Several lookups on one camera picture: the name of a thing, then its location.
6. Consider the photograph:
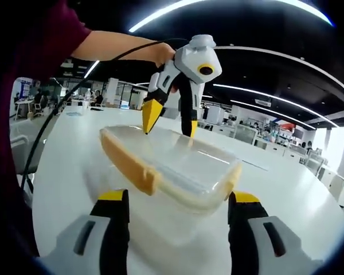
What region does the clear container with yellow clips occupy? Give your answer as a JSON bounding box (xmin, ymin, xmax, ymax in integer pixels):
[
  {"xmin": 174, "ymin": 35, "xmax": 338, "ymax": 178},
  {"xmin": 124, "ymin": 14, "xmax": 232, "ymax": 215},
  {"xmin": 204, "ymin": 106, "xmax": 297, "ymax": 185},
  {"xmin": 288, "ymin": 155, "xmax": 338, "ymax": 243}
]
[{"xmin": 99, "ymin": 124, "xmax": 244, "ymax": 211}]

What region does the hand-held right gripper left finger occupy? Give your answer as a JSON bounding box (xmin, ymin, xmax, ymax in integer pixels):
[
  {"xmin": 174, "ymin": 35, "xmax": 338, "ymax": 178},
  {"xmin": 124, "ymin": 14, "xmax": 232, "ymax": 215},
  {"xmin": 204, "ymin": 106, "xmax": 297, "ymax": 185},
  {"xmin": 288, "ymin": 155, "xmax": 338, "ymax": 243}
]
[{"xmin": 47, "ymin": 188, "xmax": 130, "ymax": 275}]

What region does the person's left hand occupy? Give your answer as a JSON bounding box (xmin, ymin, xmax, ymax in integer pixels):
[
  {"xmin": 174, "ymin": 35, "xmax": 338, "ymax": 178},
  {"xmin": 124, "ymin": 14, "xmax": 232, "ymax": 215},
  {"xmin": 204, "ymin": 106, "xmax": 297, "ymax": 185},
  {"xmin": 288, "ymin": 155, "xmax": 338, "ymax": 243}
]
[{"xmin": 151, "ymin": 42, "xmax": 177, "ymax": 66}]

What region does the row of white desks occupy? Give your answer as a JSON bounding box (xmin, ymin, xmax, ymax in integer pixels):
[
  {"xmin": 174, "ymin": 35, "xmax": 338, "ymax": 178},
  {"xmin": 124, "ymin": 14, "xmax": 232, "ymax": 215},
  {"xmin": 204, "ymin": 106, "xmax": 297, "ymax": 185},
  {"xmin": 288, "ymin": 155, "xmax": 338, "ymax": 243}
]
[{"xmin": 200, "ymin": 105, "xmax": 344, "ymax": 201}]

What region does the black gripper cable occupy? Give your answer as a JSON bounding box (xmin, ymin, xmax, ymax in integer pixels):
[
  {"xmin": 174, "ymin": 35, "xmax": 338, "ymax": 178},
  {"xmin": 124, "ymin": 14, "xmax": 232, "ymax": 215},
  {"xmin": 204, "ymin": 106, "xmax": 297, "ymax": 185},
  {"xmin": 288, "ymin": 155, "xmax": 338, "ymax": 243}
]
[{"xmin": 19, "ymin": 38, "xmax": 190, "ymax": 191}]

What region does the clear plastic storage box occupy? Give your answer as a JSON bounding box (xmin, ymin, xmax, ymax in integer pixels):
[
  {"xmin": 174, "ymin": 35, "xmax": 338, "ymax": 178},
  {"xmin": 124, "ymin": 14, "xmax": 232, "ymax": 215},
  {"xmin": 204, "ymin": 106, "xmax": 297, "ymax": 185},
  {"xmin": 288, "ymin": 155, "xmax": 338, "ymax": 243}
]
[{"xmin": 103, "ymin": 160, "xmax": 236, "ymax": 247}]

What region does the person in maroon shirt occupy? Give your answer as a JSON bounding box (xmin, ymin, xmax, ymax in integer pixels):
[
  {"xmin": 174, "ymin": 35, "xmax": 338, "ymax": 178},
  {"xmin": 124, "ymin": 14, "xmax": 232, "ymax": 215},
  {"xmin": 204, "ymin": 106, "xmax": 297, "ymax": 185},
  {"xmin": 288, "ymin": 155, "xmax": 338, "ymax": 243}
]
[{"xmin": 0, "ymin": 0, "xmax": 92, "ymax": 256}]

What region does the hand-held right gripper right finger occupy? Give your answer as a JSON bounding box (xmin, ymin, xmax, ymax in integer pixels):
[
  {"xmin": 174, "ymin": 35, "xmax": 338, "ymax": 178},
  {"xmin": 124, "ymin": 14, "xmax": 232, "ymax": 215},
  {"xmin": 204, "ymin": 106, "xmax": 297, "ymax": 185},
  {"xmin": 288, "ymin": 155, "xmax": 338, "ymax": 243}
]
[{"xmin": 228, "ymin": 191, "xmax": 312, "ymax": 275}]

